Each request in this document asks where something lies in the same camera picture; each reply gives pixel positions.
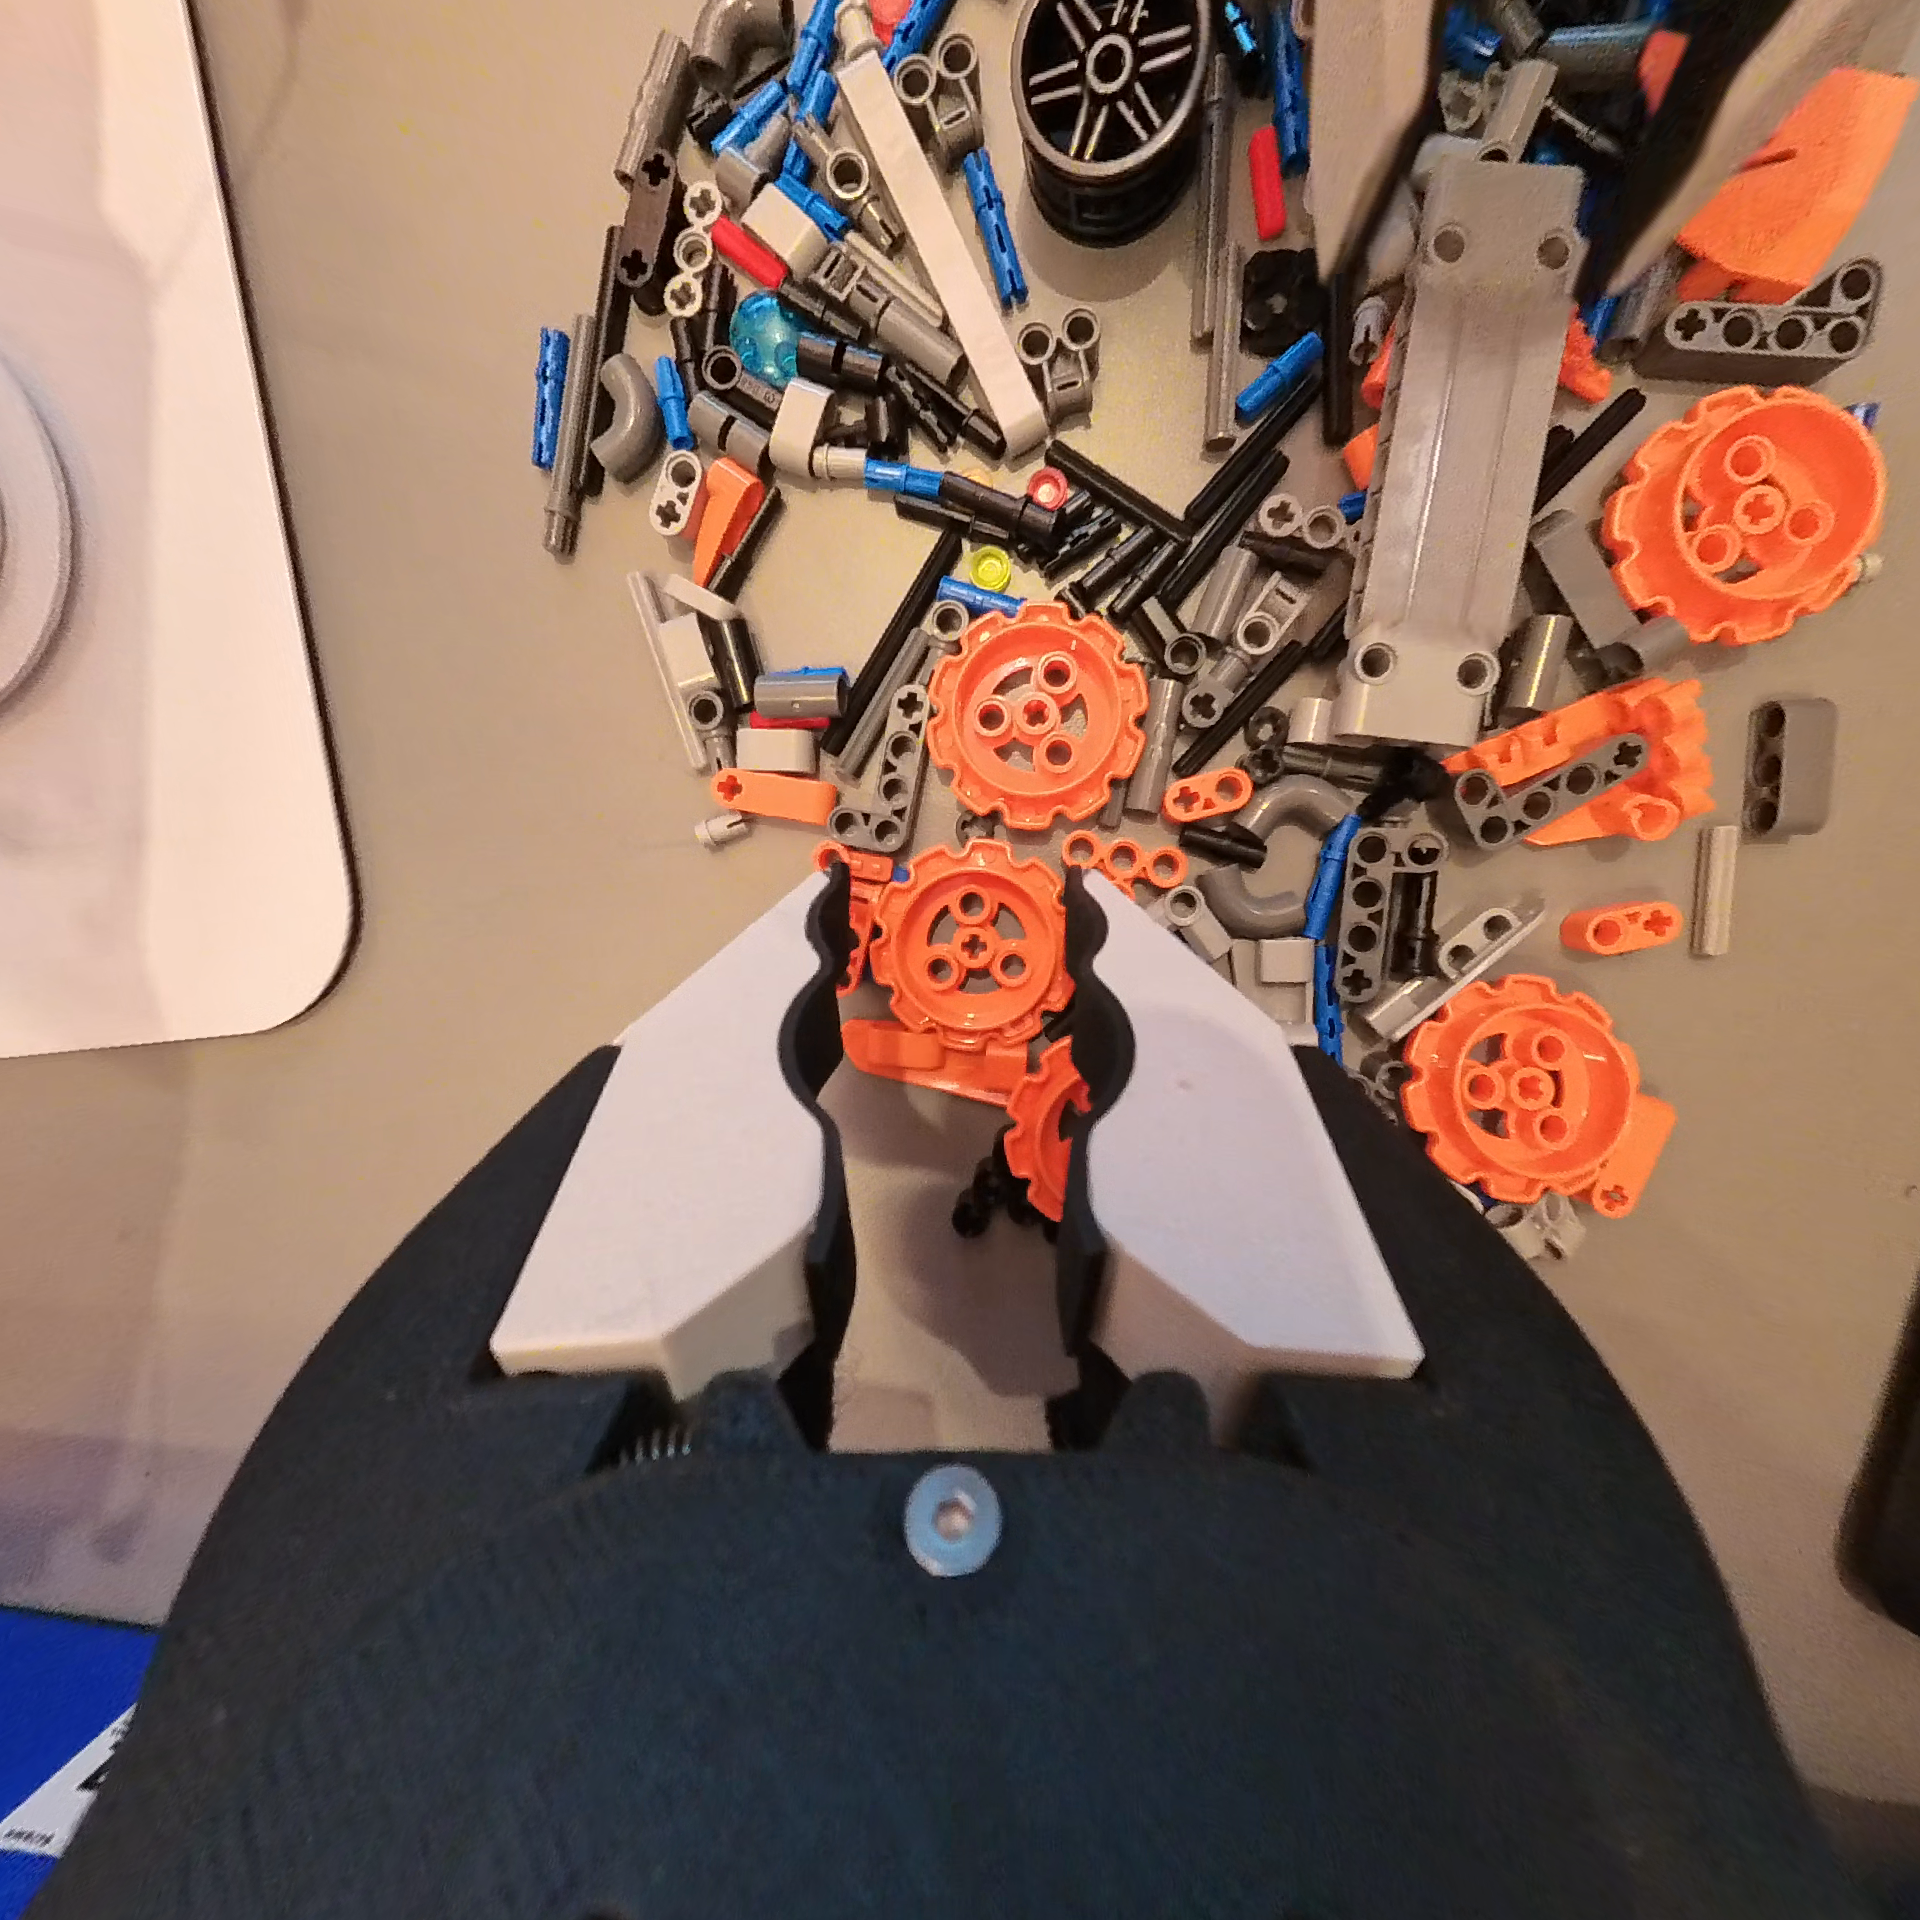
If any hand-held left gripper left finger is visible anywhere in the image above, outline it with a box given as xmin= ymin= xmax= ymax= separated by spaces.
xmin=490 ymin=872 xmax=860 ymax=1443

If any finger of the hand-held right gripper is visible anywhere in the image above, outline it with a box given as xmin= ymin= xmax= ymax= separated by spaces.
xmin=1306 ymin=0 xmax=1451 ymax=282
xmin=1587 ymin=0 xmax=1827 ymax=297

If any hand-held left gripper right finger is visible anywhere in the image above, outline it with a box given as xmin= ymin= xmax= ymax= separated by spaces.
xmin=1055 ymin=867 xmax=1432 ymax=1450

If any grey double beam frame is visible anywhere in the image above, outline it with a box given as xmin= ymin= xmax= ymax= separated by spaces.
xmin=1332 ymin=159 xmax=1589 ymax=748

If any pile of plastic building pieces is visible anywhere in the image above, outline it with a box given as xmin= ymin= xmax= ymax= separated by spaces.
xmin=532 ymin=0 xmax=1893 ymax=1261

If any orange curved panel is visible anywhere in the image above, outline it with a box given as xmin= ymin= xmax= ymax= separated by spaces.
xmin=1672 ymin=64 xmax=1920 ymax=303

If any orange gear wheel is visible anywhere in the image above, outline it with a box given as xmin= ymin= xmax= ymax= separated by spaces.
xmin=861 ymin=839 xmax=1085 ymax=1037
xmin=925 ymin=603 xmax=1152 ymax=833
xmin=1002 ymin=1036 xmax=1097 ymax=1221
xmin=1600 ymin=387 xmax=1889 ymax=650
xmin=1400 ymin=976 xmax=1643 ymax=1208

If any black spoked wheel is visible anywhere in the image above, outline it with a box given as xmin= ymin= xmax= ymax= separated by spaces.
xmin=1009 ymin=0 xmax=1215 ymax=243

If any grey rectangular block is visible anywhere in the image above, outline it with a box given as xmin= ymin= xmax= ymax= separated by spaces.
xmin=1745 ymin=698 xmax=1840 ymax=835

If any white book stand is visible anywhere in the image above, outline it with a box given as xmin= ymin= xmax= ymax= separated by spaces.
xmin=0 ymin=0 xmax=362 ymax=1058

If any small blue tagged bin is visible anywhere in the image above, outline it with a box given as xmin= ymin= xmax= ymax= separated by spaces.
xmin=0 ymin=1597 xmax=160 ymax=1863

